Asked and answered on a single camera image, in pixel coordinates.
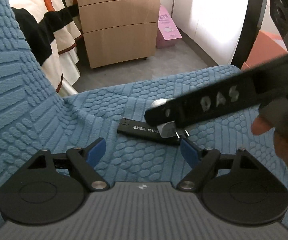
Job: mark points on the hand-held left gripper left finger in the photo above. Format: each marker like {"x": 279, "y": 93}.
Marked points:
{"x": 96, "y": 151}

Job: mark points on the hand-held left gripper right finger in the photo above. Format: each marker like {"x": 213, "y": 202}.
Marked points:
{"x": 188, "y": 151}

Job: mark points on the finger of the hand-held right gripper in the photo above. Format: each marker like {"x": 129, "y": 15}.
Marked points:
{"x": 164, "y": 113}

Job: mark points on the white charger plug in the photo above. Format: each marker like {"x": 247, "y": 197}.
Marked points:
{"x": 167, "y": 130}

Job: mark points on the black slim lighter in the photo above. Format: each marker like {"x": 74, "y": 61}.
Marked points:
{"x": 134, "y": 128}

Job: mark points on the orange box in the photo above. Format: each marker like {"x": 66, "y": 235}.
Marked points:
{"x": 263, "y": 50}

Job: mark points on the pink paper bag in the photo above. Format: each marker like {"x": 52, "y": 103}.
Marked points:
{"x": 167, "y": 30}

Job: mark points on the wooden nightstand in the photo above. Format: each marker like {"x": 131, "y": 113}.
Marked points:
{"x": 119, "y": 30}

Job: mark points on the blue textured chair cover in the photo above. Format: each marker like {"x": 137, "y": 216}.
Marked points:
{"x": 21, "y": 92}

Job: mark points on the striped bed blanket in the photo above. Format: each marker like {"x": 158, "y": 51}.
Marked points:
{"x": 46, "y": 12}

